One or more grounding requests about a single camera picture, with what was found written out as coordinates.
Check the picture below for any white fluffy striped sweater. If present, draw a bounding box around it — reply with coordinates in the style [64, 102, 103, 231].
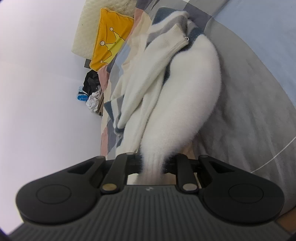
[104, 8, 221, 185]

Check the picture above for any black clothing pile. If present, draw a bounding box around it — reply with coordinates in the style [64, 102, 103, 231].
[82, 70, 100, 96]

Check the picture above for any wooden bedside table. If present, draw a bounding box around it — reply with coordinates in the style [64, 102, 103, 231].
[97, 92, 104, 116]

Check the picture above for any white crumpled cloth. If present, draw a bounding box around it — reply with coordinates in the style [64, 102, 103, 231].
[86, 86, 103, 113]

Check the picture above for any patchwork plaid quilt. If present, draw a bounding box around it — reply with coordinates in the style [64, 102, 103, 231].
[99, 0, 296, 218]

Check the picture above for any cream quilted headboard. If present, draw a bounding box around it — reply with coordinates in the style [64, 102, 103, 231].
[71, 0, 139, 60]

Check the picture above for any yellow crown cushion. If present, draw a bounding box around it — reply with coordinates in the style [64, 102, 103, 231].
[90, 8, 134, 71]

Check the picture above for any dark wall socket by bed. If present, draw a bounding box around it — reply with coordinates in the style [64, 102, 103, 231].
[84, 59, 91, 69]

